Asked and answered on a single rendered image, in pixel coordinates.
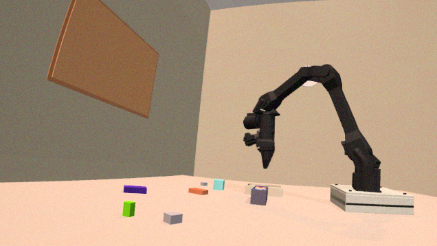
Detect green rectangular block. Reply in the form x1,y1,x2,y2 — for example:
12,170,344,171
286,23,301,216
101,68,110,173
122,201,136,217

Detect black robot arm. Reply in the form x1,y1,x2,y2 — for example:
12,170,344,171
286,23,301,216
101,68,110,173
243,64,382,193

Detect light teal cube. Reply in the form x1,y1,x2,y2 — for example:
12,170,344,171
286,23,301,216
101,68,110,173
213,179,225,190

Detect orange rectangular block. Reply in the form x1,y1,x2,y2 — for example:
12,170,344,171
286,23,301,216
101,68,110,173
188,188,208,195

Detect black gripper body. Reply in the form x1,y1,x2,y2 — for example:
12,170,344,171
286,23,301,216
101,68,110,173
256,126,275,151

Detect purple flat bar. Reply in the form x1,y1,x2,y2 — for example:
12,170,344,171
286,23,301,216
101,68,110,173
124,186,148,194

